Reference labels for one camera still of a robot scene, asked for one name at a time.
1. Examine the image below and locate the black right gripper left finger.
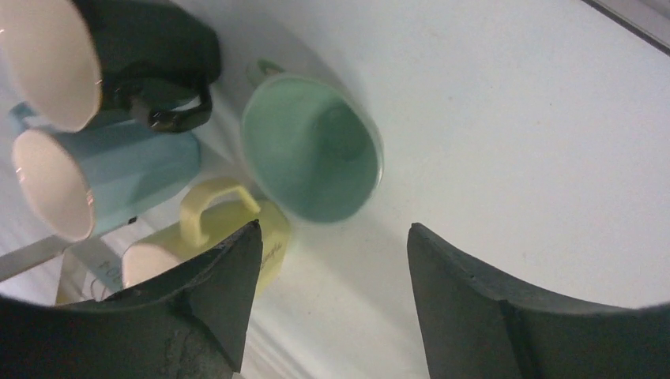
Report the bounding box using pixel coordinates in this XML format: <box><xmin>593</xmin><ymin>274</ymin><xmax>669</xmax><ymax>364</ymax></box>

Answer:
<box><xmin>1</xmin><ymin>220</ymin><xmax>263</xmax><ymax>378</ymax></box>

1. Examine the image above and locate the light blue faceted mug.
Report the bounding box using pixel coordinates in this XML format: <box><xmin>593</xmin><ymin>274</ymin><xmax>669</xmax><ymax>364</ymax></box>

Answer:
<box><xmin>7</xmin><ymin>103</ymin><xmax>201</xmax><ymax>242</ymax></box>

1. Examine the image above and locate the green mug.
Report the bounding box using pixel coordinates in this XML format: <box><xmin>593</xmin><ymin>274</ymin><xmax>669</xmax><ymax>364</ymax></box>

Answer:
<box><xmin>240</xmin><ymin>58</ymin><xmax>384</xmax><ymax>223</ymax></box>

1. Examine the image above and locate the pale yellow faceted mug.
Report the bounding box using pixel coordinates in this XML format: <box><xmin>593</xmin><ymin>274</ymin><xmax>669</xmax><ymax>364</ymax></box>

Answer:
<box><xmin>122</xmin><ymin>178</ymin><xmax>292</xmax><ymax>295</ymax></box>

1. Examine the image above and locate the black mug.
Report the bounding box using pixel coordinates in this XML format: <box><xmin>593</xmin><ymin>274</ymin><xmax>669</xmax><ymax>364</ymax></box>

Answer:
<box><xmin>1</xmin><ymin>1</ymin><xmax>222</xmax><ymax>133</ymax></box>

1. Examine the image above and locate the metal wire dish rack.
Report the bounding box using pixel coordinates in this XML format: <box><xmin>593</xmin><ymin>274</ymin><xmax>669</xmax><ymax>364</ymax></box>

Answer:
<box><xmin>1</xmin><ymin>218</ymin><xmax>147</xmax><ymax>306</ymax></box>

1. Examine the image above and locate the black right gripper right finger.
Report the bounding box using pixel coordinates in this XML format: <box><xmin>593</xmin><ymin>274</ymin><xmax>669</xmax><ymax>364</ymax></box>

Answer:
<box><xmin>407</xmin><ymin>223</ymin><xmax>669</xmax><ymax>378</ymax></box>

